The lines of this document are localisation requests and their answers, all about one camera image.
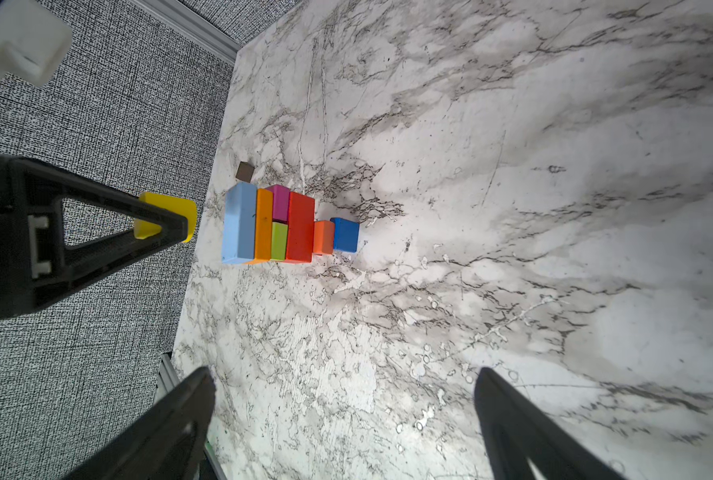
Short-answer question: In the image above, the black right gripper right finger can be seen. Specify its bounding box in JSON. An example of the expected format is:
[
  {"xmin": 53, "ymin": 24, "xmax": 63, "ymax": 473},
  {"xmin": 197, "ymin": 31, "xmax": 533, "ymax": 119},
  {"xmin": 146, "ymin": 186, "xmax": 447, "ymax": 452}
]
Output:
[{"xmin": 474, "ymin": 368, "xmax": 621, "ymax": 479}]

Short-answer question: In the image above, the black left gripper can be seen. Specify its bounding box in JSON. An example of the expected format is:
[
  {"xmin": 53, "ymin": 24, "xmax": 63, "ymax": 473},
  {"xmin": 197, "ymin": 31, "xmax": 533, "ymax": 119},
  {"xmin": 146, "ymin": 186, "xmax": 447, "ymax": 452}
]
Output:
[{"xmin": 0, "ymin": 155, "xmax": 188, "ymax": 320}]

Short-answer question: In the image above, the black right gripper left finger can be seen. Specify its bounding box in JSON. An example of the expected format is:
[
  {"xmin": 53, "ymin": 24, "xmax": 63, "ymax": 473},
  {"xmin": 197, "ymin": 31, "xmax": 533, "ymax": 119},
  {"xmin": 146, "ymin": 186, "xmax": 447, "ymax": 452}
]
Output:
[{"xmin": 66, "ymin": 367, "xmax": 216, "ymax": 479}]

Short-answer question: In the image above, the yellow wood cylinder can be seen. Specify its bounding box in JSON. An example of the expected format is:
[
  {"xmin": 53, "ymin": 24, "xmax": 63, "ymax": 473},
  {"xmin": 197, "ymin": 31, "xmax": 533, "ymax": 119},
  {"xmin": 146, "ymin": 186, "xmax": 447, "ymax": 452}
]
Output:
[{"xmin": 132, "ymin": 191, "xmax": 198, "ymax": 244}]

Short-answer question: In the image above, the light blue wood block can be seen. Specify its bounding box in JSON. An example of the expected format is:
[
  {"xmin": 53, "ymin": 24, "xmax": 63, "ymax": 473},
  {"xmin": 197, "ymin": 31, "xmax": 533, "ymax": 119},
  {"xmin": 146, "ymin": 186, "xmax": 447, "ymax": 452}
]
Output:
[{"xmin": 222, "ymin": 182, "xmax": 258, "ymax": 264}]

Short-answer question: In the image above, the yellow Supermarket wood block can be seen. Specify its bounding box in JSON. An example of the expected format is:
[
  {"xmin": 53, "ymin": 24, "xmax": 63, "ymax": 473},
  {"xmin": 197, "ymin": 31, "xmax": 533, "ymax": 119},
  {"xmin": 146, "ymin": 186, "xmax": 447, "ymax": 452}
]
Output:
[{"xmin": 250, "ymin": 188, "xmax": 274, "ymax": 264}]

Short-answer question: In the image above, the brown wood cube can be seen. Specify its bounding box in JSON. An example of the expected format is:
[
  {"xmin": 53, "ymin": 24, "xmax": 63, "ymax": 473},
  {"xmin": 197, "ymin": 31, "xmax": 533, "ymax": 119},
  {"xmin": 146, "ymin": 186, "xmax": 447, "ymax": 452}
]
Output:
[{"xmin": 236, "ymin": 161, "xmax": 256, "ymax": 183}]

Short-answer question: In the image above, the lime green wood cube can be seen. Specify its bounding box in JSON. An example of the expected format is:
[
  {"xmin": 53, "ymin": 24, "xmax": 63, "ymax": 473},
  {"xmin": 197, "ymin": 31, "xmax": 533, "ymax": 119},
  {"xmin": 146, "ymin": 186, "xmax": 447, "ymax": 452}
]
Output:
[{"xmin": 270, "ymin": 221, "xmax": 288, "ymax": 261}]

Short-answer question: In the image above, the red wood block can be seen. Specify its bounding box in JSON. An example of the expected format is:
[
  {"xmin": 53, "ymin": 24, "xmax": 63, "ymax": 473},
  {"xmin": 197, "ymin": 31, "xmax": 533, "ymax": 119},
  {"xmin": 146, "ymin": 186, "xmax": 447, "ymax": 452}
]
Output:
[{"xmin": 284, "ymin": 192, "xmax": 316, "ymax": 263}]

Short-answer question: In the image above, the purple wood cube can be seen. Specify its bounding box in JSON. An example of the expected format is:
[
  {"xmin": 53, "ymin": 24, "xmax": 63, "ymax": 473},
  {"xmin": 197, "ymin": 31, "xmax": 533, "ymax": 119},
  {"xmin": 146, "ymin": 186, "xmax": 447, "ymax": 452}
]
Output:
[{"xmin": 268, "ymin": 185, "xmax": 290, "ymax": 224}]

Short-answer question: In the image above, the orange wood block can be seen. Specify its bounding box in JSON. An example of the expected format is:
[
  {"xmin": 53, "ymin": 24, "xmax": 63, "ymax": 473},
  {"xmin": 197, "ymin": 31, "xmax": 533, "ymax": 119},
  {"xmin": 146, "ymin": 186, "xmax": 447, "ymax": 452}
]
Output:
[{"xmin": 312, "ymin": 220, "xmax": 334, "ymax": 256}]

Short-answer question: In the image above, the blue number six cube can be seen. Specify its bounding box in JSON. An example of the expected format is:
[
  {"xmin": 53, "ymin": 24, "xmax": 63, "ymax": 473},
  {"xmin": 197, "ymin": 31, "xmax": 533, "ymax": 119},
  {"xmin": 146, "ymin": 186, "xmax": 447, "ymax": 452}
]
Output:
[{"xmin": 330, "ymin": 217, "xmax": 359, "ymax": 253}]

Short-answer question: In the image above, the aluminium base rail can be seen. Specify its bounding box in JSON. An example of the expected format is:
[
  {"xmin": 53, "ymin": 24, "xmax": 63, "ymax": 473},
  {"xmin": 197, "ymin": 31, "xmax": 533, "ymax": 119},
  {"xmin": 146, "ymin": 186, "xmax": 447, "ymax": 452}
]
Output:
[{"xmin": 142, "ymin": 354, "xmax": 226, "ymax": 479}]

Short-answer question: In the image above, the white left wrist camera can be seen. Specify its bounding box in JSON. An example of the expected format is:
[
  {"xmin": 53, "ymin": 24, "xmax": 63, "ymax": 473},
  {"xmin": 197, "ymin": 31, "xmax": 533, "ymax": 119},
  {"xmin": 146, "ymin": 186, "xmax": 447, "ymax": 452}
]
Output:
[{"xmin": 0, "ymin": 0, "xmax": 72, "ymax": 87}]

